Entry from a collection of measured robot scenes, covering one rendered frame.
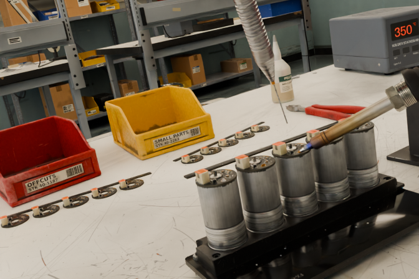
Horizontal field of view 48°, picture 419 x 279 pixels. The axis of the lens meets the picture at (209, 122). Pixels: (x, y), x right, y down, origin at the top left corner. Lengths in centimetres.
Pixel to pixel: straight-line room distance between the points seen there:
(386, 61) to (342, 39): 11
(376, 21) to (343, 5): 543
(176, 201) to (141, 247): 8
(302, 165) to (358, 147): 5
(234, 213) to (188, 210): 12
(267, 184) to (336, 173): 5
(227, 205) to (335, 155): 8
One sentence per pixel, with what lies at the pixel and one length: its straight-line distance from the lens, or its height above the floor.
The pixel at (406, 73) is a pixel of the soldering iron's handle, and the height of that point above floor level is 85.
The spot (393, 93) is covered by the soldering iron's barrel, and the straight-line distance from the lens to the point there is 29.
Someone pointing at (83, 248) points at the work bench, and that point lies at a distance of 39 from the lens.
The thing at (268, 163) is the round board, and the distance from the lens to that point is 29.
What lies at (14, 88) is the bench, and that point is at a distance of 260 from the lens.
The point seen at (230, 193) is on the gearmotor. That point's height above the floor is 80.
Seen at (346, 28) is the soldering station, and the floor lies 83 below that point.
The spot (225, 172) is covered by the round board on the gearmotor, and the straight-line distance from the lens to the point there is 29.
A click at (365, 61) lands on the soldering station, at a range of 84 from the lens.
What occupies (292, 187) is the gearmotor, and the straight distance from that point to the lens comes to 31.
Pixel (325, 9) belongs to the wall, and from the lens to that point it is 642.
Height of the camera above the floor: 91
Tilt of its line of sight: 14 degrees down
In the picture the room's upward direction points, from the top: 11 degrees counter-clockwise
